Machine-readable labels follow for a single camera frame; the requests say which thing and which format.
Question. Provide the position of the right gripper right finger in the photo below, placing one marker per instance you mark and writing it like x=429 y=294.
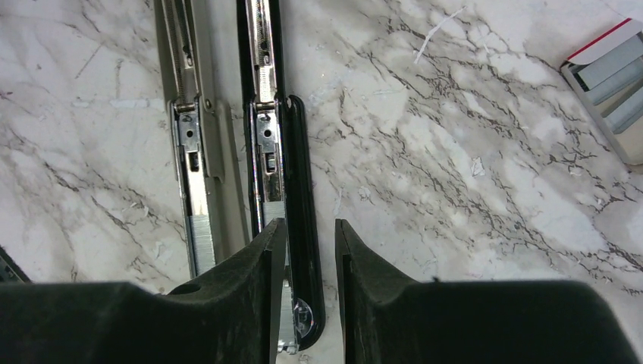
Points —
x=388 y=317

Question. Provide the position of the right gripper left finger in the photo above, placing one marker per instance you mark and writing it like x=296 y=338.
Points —
x=230 y=314

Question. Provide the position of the black stapler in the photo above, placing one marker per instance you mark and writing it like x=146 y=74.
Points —
x=278 y=161

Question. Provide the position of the silver staple strip tray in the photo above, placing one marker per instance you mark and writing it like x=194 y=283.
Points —
x=606 y=75

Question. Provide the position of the staple strip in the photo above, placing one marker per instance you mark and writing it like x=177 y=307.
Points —
x=273 y=210
x=201 y=244

